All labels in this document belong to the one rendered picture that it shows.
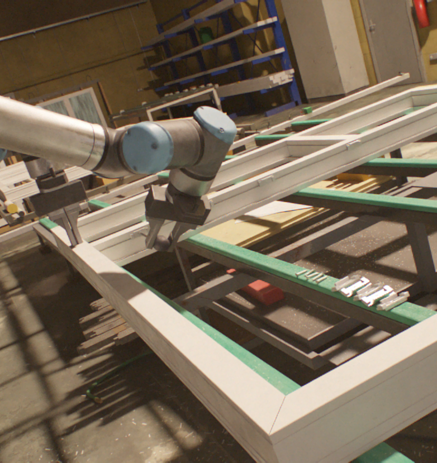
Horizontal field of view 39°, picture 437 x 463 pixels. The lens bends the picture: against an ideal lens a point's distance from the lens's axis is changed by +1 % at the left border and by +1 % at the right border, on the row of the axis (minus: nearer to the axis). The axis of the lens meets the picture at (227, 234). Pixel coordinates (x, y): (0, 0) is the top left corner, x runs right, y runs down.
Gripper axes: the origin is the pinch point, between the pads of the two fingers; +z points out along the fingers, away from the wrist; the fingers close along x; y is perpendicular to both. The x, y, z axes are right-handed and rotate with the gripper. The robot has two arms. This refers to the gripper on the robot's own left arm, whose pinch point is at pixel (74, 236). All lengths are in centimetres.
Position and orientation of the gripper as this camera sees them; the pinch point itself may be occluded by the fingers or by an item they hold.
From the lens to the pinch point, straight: 163.1
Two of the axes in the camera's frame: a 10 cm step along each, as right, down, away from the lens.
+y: -4.0, -1.3, 9.1
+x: -8.7, 3.8, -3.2
